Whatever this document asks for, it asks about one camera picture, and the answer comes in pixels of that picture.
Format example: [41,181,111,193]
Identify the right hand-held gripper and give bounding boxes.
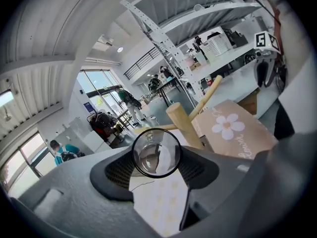
[254,31,282,88]

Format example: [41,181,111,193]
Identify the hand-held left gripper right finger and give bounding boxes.
[173,127,317,238]

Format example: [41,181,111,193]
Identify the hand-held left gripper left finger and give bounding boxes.
[7,145,165,238]

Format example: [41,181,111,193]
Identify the clear glass cup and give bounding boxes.
[131,127,183,179]

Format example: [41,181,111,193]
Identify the wooden mug tree stand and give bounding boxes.
[133,74,223,151]

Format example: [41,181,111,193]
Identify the person's right forearm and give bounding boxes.
[269,0,286,56]

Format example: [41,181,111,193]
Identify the table with checkered cloth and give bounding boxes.
[128,99,279,238]

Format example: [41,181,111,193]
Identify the white perforated board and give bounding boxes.
[200,34,230,57]

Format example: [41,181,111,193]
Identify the white counter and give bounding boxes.
[58,117,112,156]

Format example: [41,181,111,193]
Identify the white metal shelf rack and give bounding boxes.
[119,0,282,116]

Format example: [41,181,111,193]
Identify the black table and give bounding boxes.
[156,76,185,107]

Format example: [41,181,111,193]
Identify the black railing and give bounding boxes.
[123,47,162,80]

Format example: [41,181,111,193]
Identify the black cable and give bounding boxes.
[234,0,283,27]

